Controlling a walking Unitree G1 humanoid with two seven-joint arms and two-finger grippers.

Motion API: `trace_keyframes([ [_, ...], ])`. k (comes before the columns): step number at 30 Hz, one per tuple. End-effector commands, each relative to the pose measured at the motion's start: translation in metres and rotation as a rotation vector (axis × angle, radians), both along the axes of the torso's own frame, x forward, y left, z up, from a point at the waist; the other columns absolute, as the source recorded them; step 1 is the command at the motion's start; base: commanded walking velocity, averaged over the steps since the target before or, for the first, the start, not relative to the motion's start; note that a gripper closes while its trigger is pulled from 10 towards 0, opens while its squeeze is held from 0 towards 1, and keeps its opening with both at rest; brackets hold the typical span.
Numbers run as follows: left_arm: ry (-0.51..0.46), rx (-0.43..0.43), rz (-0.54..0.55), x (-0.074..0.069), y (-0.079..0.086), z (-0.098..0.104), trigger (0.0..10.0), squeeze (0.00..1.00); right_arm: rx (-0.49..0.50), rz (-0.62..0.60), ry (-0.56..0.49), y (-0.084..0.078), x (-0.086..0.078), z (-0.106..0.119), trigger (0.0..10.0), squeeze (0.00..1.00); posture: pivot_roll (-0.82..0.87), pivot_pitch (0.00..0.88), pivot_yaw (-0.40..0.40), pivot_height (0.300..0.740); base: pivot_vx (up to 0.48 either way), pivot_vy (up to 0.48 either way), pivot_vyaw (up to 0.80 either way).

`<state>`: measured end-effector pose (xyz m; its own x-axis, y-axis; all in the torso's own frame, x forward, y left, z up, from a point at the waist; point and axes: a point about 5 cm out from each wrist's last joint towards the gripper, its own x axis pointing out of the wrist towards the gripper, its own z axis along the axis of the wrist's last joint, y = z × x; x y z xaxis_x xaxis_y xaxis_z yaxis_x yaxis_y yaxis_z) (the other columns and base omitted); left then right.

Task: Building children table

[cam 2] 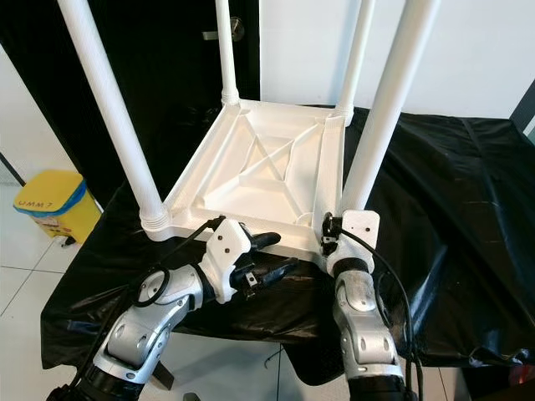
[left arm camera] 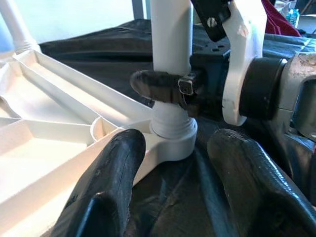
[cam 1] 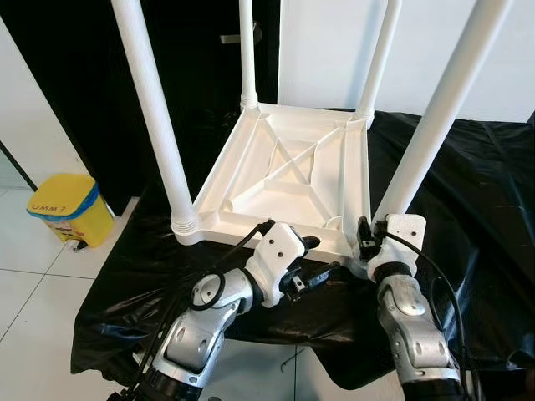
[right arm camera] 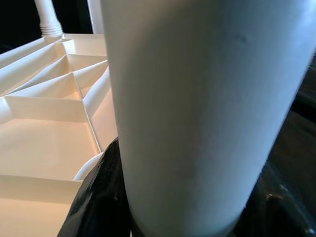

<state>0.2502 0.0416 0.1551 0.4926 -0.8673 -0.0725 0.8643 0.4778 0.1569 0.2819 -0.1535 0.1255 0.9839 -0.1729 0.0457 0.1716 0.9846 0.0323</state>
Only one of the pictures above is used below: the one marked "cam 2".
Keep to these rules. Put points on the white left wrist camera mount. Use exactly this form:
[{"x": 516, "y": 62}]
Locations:
[{"x": 230, "y": 244}]

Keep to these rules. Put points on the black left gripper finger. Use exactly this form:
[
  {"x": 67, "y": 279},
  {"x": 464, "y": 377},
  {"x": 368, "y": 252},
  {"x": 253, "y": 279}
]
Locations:
[
  {"x": 276, "y": 272},
  {"x": 265, "y": 240}
]

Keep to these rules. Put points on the white plastic table top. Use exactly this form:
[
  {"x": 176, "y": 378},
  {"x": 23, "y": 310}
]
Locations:
[{"x": 259, "y": 167}]

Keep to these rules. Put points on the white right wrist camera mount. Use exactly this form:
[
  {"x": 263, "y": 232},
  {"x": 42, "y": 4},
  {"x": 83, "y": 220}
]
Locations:
[{"x": 361, "y": 227}]

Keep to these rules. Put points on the black vertical wall post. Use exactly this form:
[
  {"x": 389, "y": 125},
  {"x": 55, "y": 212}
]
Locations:
[{"x": 529, "y": 125}]

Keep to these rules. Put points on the yellow bin with blue band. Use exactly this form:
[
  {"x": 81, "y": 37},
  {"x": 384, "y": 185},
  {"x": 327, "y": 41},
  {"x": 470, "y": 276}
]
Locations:
[{"x": 58, "y": 209}]

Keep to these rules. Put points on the black plastic cover sheet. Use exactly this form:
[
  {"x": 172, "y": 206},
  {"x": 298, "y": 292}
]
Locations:
[{"x": 468, "y": 251}]

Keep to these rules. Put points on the white plastic table leg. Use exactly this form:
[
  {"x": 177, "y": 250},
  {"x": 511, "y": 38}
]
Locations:
[
  {"x": 226, "y": 50},
  {"x": 117, "y": 109},
  {"x": 393, "y": 100},
  {"x": 355, "y": 58}
]

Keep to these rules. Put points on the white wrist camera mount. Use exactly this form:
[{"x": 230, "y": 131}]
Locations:
[
  {"x": 361, "y": 227},
  {"x": 230, "y": 244}
]

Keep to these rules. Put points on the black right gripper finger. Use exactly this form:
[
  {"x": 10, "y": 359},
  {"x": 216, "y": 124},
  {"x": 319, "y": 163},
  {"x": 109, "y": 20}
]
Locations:
[{"x": 327, "y": 224}]

